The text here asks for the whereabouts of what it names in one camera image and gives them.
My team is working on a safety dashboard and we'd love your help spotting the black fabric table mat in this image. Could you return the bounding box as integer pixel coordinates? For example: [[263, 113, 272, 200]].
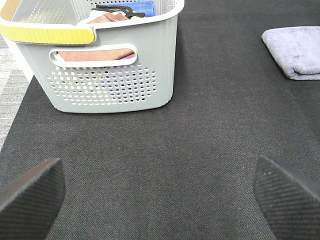
[[0, 0, 320, 240]]

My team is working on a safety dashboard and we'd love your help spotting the lavender towel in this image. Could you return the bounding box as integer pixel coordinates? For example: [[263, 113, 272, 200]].
[[261, 26, 320, 81]]

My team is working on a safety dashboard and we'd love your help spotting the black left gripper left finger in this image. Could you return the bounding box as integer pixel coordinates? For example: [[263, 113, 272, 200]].
[[0, 158, 66, 240]]

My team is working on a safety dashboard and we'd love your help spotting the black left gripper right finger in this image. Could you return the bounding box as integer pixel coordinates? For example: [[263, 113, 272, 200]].
[[253, 156, 320, 240]]

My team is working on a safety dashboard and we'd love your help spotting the brown towel in basket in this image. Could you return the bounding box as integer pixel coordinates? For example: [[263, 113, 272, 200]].
[[55, 10, 135, 62]]

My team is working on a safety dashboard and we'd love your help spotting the blue towel in basket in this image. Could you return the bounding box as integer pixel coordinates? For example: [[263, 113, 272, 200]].
[[107, 0, 157, 17]]

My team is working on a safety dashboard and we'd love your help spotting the purple towel in basket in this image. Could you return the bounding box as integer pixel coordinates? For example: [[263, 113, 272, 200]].
[[99, 56, 151, 105]]

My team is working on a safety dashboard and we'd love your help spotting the grey perforated plastic basket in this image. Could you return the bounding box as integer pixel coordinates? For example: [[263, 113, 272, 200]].
[[14, 0, 185, 114]]

